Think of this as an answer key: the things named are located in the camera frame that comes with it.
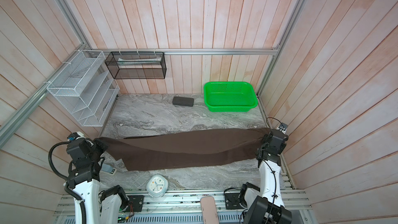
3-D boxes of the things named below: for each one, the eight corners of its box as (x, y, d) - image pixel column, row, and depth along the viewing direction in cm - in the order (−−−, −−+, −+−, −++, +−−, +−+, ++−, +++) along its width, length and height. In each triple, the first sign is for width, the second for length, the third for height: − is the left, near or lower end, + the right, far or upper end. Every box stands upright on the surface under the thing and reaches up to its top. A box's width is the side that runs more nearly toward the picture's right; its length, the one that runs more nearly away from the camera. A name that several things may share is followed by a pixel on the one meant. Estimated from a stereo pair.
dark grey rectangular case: (171, 104, 117) (171, 102, 115) (174, 98, 121) (173, 95, 119) (192, 107, 115) (192, 105, 113) (194, 100, 120) (194, 98, 118)
